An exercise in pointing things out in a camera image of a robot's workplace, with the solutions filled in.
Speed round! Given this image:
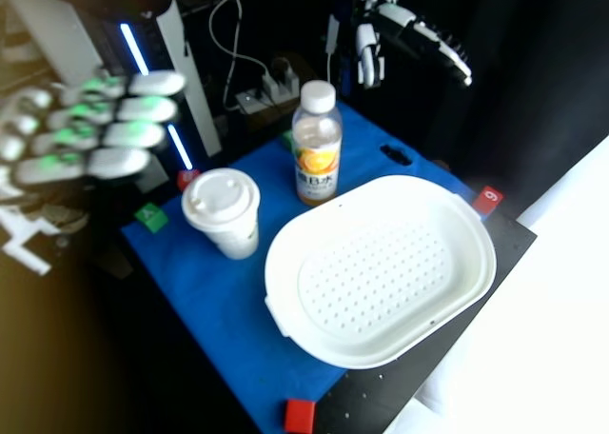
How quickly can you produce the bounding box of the red number eight block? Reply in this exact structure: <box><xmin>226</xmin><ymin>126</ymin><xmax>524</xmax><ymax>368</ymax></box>
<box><xmin>176</xmin><ymin>168</ymin><xmax>201</xmax><ymax>192</ymax></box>

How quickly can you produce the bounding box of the blue cloth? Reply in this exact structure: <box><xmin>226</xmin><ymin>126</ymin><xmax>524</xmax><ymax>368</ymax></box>
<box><xmin>119</xmin><ymin>101</ymin><xmax>491</xmax><ymax>434</ymax></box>

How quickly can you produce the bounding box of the orange juice bottle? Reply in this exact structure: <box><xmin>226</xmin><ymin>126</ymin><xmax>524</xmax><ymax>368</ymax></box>
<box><xmin>290</xmin><ymin>80</ymin><xmax>344</xmax><ymax>207</ymax></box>

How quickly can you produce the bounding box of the white power strip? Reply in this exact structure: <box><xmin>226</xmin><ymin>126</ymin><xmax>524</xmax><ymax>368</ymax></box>
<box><xmin>235</xmin><ymin>71</ymin><xmax>302</xmax><ymax>116</ymax></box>

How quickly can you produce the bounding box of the red letter B block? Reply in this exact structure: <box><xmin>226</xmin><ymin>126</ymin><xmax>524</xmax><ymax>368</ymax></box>
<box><xmin>284</xmin><ymin>398</ymin><xmax>318</xmax><ymax>433</ymax></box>

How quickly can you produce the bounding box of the red number nine block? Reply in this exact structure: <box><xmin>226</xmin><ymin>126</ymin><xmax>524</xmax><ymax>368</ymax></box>
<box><xmin>472</xmin><ymin>185</ymin><xmax>504</xmax><ymax>216</ymax></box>

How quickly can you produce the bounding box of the white lidded paper cup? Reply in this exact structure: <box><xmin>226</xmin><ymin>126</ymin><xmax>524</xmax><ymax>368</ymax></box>
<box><xmin>180</xmin><ymin>167</ymin><xmax>262</xmax><ymax>262</ymax></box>

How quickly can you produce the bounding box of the white power cable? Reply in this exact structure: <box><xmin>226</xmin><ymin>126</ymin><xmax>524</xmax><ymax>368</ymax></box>
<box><xmin>207</xmin><ymin>0</ymin><xmax>275</xmax><ymax>114</ymax></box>

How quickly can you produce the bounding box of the white tower with blue lights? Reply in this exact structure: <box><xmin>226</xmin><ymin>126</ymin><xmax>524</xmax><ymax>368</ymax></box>
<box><xmin>2</xmin><ymin>0</ymin><xmax>225</xmax><ymax>195</ymax></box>

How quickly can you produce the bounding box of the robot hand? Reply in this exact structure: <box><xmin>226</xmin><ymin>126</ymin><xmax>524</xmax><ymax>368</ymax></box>
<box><xmin>354</xmin><ymin>0</ymin><xmax>475</xmax><ymax>90</ymax></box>
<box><xmin>0</xmin><ymin>69</ymin><xmax>187</xmax><ymax>202</ymax></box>

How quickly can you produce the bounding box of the green letter Y block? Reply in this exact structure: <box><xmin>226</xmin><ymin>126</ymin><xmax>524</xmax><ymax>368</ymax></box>
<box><xmin>134</xmin><ymin>204</ymin><xmax>170</xmax><ymax>234</ymax></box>

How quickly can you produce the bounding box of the white plug adapter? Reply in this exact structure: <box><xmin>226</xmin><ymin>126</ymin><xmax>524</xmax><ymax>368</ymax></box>
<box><xmin>324</xmin><ymin>16</ymin><xmax>342</xmax><ymax>86</ymax></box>

